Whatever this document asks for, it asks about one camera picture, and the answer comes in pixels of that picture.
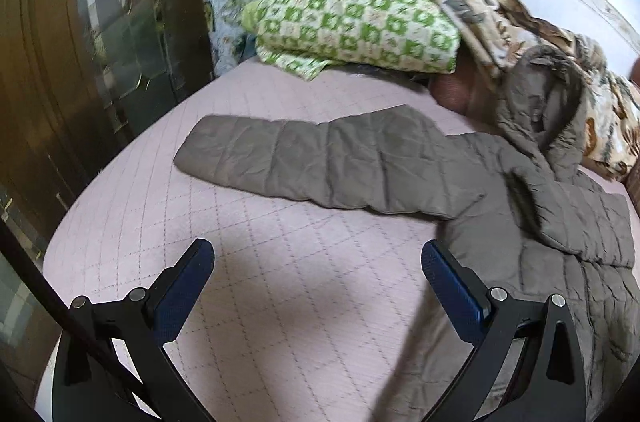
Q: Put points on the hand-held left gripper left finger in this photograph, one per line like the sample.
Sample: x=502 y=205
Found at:
x=180 y=294

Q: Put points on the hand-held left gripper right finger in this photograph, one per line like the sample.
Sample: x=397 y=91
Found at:
x=450 y=294

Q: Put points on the grey-brown quilted jacket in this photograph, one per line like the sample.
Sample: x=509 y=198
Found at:
x=380 y=162

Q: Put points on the pink quilted bed sheet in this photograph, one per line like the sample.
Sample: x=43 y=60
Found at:
x=280 y=277

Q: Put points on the maroon pillow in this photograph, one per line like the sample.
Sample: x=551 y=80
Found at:
x=460 y=92

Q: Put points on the wooden wardrobe with glass door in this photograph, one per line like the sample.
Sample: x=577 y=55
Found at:
x=60 y=77

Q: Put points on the beige leaf-print blanket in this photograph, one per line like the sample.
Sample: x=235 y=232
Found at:
x=500 y=27

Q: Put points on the green checkered quilt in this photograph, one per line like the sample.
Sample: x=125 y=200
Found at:
x=350 y=17

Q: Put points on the green printed plastic package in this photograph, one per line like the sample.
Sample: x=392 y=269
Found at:
x=225 y=2

